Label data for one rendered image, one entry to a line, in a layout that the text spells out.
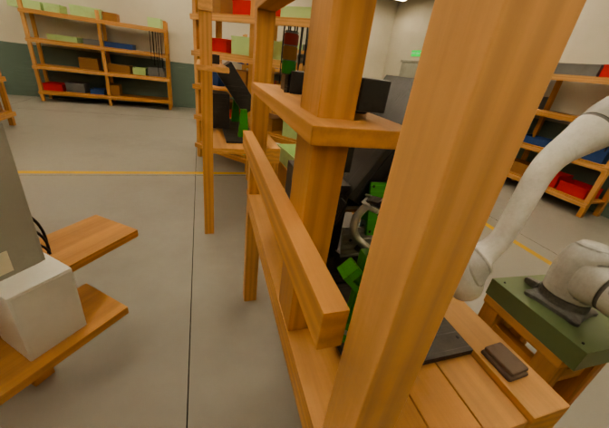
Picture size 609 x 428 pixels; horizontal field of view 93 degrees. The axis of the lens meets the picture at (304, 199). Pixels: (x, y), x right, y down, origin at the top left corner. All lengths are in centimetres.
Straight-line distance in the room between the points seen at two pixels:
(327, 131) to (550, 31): 34
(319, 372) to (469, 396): 42
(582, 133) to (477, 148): 66
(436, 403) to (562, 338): 56
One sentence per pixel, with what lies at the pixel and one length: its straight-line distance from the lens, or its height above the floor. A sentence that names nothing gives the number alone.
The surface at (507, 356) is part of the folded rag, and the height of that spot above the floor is 93.
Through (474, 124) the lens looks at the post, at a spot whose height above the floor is 161.
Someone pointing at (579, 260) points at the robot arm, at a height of 115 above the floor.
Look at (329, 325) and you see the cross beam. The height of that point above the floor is 125.
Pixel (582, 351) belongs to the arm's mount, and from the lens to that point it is 136.
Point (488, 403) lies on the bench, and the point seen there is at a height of 88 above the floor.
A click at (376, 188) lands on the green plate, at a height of 125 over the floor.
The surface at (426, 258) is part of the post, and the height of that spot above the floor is 145.
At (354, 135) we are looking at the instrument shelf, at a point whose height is 153.
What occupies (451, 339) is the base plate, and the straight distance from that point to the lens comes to 114.
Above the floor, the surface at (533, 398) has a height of 90.
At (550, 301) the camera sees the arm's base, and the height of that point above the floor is 96.
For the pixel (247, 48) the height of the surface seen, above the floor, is 174.
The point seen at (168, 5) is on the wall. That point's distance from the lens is 994.
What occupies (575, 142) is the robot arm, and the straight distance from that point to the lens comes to 97.
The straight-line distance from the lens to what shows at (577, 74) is 658.
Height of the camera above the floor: 164
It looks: 25 degrees down
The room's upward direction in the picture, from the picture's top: 8 degrees clockwise
